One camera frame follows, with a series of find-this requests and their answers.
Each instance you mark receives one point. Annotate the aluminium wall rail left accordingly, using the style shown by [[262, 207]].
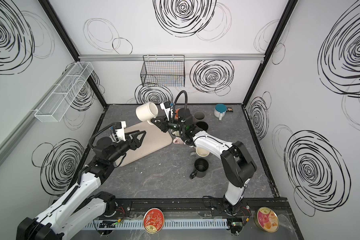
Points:
[[21, 129]]

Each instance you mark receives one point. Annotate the black corner frame post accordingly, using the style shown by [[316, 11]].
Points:
[[291, 4], [53, 17]]

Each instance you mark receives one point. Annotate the pink round tin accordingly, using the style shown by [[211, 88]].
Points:
[[266, 220]]

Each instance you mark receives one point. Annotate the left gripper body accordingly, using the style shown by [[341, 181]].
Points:
[[130, 139]]

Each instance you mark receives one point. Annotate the black corner frame post left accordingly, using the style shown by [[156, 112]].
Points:
[[53, 17]]

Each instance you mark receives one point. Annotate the black and white mug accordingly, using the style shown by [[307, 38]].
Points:
[[202, 125]]

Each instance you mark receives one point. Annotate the pink mug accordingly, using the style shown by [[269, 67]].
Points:
[[177, 141]]

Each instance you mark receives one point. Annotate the dark grey mug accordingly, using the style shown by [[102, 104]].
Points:
[[199, 116]]

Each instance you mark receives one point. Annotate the cream and orange mug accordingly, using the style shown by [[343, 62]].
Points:
[[177, 114]]

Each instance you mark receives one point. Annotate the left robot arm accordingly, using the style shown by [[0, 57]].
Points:
[[78, 206]]

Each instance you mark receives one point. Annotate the white cable duct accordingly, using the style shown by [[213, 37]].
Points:
[[167, 224]]

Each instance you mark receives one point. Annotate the teal lidded white mug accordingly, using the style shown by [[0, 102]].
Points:
[[220, 111]]

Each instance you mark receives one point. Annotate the aluminium wall rail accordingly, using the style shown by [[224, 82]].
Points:
[[21, 129], [171, 57]]

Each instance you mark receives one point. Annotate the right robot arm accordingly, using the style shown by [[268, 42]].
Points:
[[238, 165]]

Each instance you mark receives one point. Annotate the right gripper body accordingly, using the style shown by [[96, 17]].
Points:
[[165, 124]]

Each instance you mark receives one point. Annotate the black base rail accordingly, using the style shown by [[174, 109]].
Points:
[[197, 204]]

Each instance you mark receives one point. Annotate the black corner frame post right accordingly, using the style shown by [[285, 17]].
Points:
[[291, 4]]

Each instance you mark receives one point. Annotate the white mesh shelf basket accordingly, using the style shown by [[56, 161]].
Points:
[[71, 91]]

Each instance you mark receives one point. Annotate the black wire basket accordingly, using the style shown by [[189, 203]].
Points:
[[165, 73]]

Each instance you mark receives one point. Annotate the red round tin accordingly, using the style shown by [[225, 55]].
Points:
[[154, 221]]

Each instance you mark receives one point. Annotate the beige tray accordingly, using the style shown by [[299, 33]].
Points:
[[154, 140]]

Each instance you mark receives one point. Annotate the aluminium wall rail rear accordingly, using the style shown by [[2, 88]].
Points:
[[171, 57]]

